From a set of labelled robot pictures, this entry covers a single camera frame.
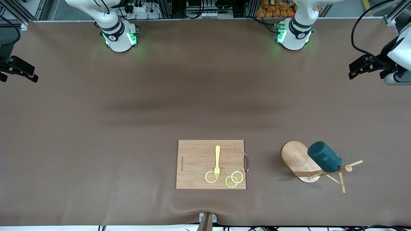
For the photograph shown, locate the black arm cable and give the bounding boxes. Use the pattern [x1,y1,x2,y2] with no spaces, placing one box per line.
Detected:
[0,16,22,47]
[351,0,394,59]

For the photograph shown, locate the wooden mug rack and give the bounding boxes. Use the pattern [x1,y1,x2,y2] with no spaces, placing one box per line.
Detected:
[281,141,363,194]

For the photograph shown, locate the brown table cover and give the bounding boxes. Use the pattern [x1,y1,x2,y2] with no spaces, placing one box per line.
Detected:
[0,18,411,227]

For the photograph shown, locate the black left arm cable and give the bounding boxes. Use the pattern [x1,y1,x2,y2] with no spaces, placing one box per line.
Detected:
[351,0,394,59]

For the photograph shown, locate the dark green mug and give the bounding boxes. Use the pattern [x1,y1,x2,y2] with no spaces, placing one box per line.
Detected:
[307,141,342,173]

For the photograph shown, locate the bag of orange snacks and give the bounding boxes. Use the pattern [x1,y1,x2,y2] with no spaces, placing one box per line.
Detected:
[256,0,297,18]

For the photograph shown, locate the white power strip with plugs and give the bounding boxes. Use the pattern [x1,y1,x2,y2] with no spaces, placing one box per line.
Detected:
[127,3,161,19]

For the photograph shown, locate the aluminium frame profile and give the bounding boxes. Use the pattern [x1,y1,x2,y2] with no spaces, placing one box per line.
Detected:
[0,0,48,30]
[384,0,411,26]

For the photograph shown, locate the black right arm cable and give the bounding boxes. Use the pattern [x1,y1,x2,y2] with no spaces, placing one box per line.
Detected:
[0,16,22,47]

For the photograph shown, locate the yellow plastic fork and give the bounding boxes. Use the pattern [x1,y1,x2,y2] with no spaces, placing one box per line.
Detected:
[214,145,221,179]

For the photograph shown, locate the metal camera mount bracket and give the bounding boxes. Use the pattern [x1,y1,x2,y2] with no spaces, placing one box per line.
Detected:
[198,212,217,231]

